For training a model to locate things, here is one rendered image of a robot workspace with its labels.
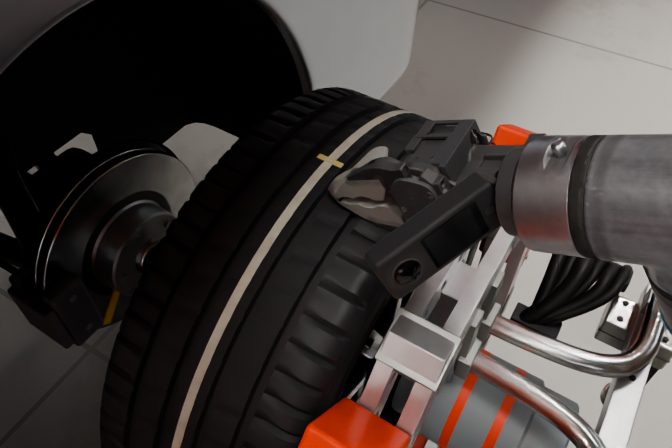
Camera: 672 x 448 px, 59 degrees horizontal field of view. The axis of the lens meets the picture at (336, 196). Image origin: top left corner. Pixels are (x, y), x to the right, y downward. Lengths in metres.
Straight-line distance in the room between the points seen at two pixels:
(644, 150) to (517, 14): 2.95
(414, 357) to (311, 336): 0.10
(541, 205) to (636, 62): 2.77
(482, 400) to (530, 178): 0.41
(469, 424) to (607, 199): 0.45
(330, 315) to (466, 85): 2.29
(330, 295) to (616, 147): 0.28
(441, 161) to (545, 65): 2.52
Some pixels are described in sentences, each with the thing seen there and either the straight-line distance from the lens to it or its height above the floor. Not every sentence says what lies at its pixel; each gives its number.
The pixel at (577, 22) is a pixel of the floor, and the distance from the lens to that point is 3.40.
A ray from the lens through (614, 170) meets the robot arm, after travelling 0.43.
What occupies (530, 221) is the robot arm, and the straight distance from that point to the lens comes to 0.45.
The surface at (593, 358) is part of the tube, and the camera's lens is 0.75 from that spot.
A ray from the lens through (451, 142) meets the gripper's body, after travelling 0.52.
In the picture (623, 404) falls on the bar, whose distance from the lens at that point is 0.77.
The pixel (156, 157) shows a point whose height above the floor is 0.97.
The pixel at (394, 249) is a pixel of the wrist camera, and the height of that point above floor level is 1.26.
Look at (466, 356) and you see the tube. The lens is 0.70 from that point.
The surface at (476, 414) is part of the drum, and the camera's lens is 0.80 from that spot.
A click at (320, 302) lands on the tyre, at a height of 1.15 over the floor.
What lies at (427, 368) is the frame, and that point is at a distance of 0.58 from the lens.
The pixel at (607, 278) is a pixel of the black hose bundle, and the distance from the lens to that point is 0.78.
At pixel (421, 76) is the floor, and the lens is 2.81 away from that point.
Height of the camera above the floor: 1.63
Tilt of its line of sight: 47 degrees down
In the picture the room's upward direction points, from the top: straight up
